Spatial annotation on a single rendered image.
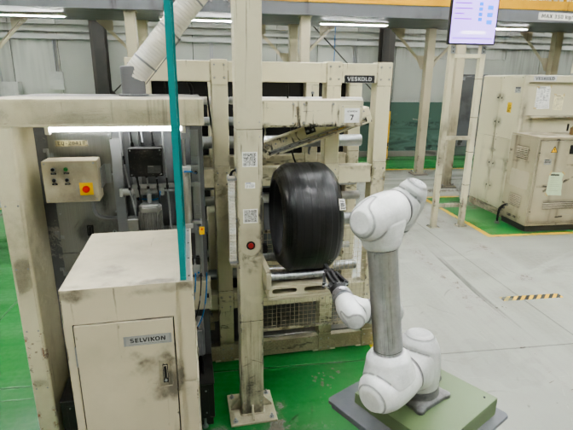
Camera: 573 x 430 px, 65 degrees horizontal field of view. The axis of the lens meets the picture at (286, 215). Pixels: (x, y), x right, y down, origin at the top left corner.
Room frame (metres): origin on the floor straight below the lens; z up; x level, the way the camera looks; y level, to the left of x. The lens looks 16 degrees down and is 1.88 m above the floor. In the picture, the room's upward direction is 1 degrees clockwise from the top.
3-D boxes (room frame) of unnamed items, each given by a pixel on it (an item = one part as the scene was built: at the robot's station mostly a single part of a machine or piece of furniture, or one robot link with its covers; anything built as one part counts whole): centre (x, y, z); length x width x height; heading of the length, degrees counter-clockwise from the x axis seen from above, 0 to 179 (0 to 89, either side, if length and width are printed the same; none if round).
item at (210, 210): (3.06, 0.53, 0.61); 0.33 x 0.06 x 0.86; 12
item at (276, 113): (2.66, -0.11, 1.71); 0.61 x 0.25 x 0.15; 102
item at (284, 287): (2.21, -0.08, 0.83); 0.36 x 0.09 x 0.06; 102
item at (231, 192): (2.23, 0.27, 1.19); 0.05 x 0.04 x 0.48; 12
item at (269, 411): (2.27, 0.20, 0.02); 0.27 x 0.27 x 0.04; 12
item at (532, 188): (6.01, -3.54, 0.62); 0.91 x 0.58 x 1.25; 98
